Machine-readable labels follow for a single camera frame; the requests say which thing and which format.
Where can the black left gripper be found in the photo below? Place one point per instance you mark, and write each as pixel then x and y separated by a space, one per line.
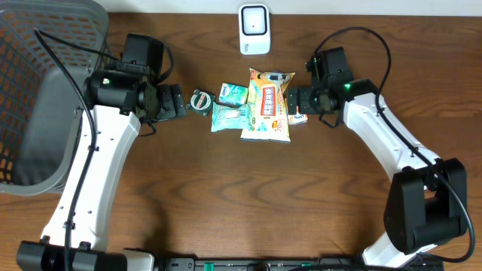
pixel 162 102

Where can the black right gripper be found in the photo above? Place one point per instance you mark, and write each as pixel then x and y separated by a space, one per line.
pixel 300 100

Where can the large beige snack bag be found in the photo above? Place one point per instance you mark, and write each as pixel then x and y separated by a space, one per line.
pixel 268 119

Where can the teal white tissue pack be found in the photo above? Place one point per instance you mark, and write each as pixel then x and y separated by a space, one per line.
pixel 232 94

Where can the white barcode scanner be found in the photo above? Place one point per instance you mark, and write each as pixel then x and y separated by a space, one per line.
pixel 254 29

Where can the dark green round-label pack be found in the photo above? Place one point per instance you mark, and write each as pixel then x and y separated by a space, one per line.
pixel 201 102

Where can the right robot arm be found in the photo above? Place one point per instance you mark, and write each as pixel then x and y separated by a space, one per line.
pixel 426 204

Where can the grey plastic shopping basket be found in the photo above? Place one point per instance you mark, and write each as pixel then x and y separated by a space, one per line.
pixel 40 111

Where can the orange tissue pack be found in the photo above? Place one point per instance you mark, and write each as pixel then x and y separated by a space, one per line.
pixel 297 118

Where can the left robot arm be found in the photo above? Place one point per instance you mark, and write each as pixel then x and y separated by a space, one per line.
pixel 117 100

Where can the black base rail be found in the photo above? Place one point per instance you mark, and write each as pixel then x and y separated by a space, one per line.
pixel 330 263

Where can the mint green wipes pack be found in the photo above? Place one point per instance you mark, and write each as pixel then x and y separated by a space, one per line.
pixel 225 117

